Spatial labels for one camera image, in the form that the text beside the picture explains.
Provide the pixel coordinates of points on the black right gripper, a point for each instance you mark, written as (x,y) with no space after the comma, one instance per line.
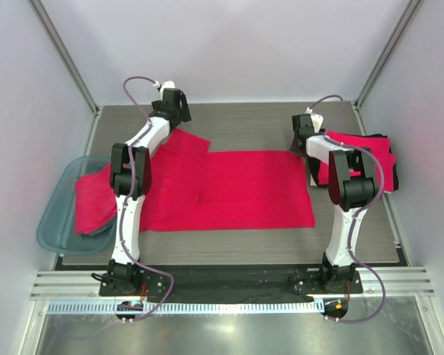
(296,144)

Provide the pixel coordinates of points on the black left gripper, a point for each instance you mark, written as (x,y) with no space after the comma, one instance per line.
(185,107)

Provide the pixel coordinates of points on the red t-shirt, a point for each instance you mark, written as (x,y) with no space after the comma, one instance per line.
(370,159)
(195,189)
(95,204)

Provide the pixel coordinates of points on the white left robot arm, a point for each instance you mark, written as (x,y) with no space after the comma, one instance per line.
(131,179)

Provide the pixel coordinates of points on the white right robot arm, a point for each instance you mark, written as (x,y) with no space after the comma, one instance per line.
(356,181)

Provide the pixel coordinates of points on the folded red t-shirt on stack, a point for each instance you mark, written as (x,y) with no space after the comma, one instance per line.
(370,159)

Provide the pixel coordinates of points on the red t-shirt in bin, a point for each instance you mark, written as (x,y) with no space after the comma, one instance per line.
(95,204)

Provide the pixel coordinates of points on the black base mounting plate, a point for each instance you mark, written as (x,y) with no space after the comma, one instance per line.
(226,283)

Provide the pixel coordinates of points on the teal plastic bin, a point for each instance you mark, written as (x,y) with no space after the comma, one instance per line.
(56,230)

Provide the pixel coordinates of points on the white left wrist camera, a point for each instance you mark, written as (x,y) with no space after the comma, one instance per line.
(162,86)

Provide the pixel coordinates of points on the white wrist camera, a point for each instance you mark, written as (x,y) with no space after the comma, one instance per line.
(317,120)
(162,86)

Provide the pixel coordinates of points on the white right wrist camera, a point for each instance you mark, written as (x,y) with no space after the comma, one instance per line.
(317,120)

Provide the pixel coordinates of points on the left aluminium frame post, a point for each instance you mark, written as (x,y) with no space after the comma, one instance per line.
(52,33)

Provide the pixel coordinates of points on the aluminium frame post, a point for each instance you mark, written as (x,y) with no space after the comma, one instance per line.
(399,30)
(52,33)

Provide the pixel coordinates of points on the right aluminium frame post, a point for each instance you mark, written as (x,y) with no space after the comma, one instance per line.
(399,30)

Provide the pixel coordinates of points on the white slotted cable duct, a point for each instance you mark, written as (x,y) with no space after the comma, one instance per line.
(134,308)

